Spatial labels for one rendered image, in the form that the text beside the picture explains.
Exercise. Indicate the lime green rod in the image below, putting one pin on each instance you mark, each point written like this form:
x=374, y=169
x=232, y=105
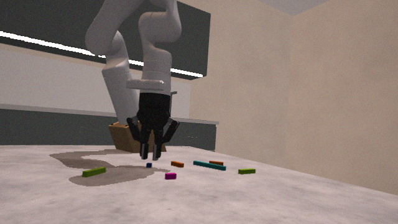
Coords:
x=246, y=171
x=92, y=172

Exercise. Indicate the small magenta block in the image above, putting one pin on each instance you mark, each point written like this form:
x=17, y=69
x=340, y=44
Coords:
x=169, y=176

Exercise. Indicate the turquoise rod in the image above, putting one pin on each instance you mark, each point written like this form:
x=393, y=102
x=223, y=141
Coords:
x=213, y=166

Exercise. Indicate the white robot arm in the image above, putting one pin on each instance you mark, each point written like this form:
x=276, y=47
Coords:
x=103, y=39

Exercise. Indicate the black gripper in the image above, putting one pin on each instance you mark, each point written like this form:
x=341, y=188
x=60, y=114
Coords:
x=153, y=114

